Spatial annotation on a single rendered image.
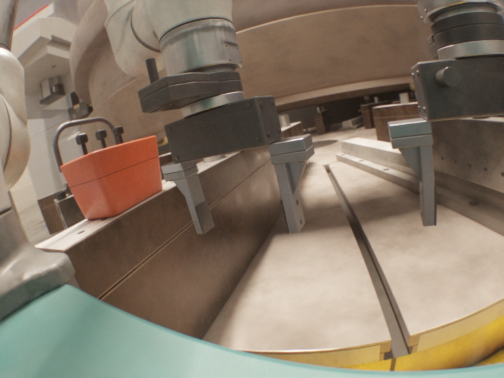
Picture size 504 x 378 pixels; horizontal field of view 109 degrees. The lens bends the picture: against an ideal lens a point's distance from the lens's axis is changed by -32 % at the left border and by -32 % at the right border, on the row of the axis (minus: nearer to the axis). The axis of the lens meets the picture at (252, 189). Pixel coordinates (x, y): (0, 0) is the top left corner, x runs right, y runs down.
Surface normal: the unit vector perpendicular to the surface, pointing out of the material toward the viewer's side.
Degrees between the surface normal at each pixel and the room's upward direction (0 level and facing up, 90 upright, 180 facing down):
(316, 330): 0
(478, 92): 90
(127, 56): 122
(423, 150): 90
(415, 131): 90
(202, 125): 90
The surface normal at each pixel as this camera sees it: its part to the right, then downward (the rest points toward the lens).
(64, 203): 0.72, 0.00
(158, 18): -0.52, 0.62
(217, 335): -0.24, -0.94
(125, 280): 0.92, -0.13
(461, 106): -0.44, 0.33
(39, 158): 0.01, 0.25
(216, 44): 0.48, 0.11
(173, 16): -0.25, 0.48
